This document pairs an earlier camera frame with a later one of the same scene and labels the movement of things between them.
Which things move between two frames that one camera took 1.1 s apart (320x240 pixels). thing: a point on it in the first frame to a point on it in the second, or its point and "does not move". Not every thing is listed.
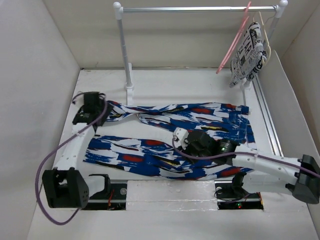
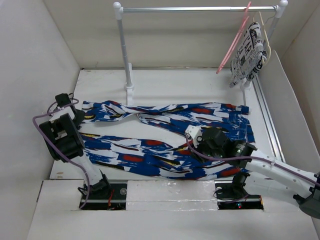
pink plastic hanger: x=235 y=39 does not move
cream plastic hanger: x=267 y=39 does not move
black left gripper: x=109 y=110 to x=81 y=116
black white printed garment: x=250 y=57 does not move
